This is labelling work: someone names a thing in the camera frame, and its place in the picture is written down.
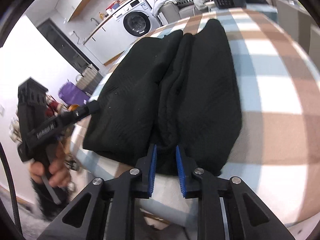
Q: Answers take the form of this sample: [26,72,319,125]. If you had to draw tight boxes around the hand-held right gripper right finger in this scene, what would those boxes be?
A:
[175,145,297,240]

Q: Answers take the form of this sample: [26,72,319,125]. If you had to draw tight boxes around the dark door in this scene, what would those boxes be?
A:
[37,17,103,74]

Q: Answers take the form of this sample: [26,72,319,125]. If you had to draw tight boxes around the black cable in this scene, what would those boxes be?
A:
[0,145,24,238]

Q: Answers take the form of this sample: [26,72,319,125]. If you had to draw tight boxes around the white wall cabinets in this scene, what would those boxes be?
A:
[27,0,135,23]

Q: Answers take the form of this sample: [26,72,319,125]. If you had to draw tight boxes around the beige cabinet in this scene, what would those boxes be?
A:
[275,0,320,55]

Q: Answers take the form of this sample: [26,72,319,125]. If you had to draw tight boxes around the grey sofa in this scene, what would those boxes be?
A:
[150,0,215,23]

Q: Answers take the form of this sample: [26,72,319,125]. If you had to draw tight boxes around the person's left hand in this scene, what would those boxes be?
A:
[29,142,73,188]

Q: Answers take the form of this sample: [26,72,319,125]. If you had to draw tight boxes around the red box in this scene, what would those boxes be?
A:
[106,1,120,13]

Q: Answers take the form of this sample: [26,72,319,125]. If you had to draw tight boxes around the white garment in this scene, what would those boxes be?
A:
[194,0,213,9]

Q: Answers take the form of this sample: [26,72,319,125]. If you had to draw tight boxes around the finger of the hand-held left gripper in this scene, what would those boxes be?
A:
[74,101,100,124]

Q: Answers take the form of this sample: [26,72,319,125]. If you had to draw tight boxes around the white kitchen base cabinets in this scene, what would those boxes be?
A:
[82,15,128,65]

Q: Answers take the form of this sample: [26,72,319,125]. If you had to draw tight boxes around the woven laundry basket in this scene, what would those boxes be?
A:
[75,64,103,97]

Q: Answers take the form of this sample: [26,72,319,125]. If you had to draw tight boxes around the white washing machine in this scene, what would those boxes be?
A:
[112,0,162,39]

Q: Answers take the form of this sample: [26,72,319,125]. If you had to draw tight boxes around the light grey blanket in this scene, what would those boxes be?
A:
[152,0,188,20]

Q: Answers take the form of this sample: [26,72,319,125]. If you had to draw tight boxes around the black knit sweater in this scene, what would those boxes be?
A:
[82,19,243,177]

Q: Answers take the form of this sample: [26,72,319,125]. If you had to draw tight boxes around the purple bag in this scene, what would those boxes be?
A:
[58,81,90,105]

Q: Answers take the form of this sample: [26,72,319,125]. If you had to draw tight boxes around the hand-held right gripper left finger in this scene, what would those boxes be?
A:
[41,144,158,240]

